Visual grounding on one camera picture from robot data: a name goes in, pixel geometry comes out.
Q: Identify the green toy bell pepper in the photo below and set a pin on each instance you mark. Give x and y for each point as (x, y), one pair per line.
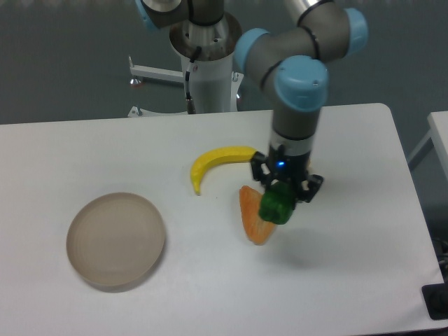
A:
(277, 204)

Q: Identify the orange toy bread wedge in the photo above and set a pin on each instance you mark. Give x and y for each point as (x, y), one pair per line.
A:
(257, 230)

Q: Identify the yellow toy banana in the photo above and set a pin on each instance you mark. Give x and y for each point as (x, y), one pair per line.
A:
(216, 157)

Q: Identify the black box at table edge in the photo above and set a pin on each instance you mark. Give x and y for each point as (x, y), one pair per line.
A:
(435, 297)

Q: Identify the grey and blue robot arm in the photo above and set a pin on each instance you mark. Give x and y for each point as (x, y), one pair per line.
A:
(289, 69)

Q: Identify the white side table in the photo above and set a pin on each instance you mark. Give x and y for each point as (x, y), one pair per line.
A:
(435, 138)

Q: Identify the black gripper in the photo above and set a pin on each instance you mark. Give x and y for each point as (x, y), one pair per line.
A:
(279, 166)

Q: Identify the beige round plate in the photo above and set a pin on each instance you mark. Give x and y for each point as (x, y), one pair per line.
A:
(116, 241)

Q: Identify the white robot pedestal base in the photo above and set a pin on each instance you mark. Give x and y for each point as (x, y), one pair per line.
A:
(207, 72)

